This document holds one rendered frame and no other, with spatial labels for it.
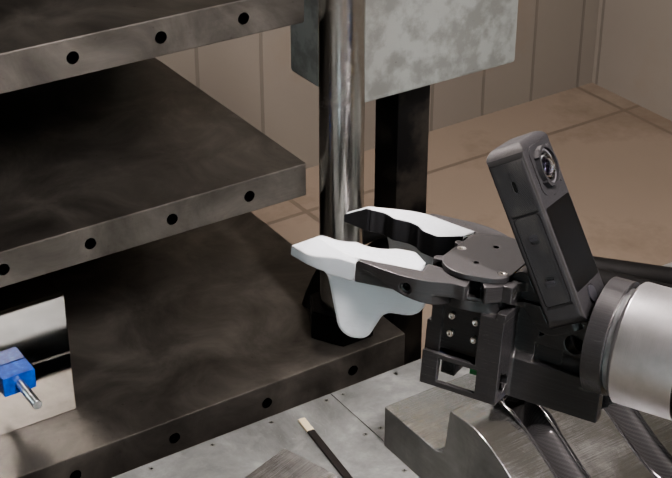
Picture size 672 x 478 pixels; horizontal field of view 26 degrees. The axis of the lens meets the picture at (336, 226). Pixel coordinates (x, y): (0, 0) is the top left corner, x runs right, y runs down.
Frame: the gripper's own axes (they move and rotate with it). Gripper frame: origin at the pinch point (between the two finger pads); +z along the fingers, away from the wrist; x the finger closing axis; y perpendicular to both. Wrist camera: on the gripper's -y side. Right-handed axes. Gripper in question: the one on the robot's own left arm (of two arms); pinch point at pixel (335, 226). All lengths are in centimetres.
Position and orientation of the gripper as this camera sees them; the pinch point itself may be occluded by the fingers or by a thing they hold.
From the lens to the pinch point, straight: 95.3
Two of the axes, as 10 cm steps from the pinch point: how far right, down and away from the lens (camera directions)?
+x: 5.0, -3.0, 8.1
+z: -8.6, -2.4, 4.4
